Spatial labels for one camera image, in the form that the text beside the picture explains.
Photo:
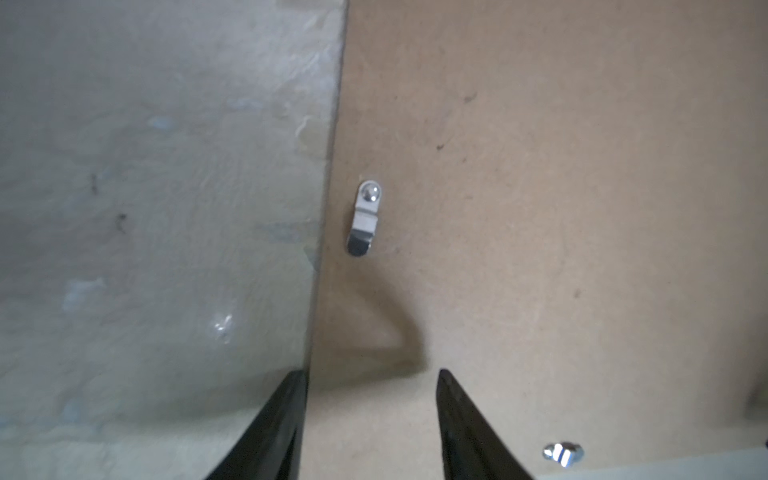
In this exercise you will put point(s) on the silver metal turn clip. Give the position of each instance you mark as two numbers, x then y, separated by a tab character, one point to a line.
365	218

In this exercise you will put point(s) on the brown cardboard backing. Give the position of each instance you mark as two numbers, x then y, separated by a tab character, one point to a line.
573	221

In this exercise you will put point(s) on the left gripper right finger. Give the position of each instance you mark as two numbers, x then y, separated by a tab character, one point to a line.
470	447

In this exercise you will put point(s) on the clear acrylic sheet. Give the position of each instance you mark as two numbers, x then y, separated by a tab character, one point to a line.
163	168

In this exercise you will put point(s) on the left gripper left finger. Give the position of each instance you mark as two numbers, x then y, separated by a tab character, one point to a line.
270	448

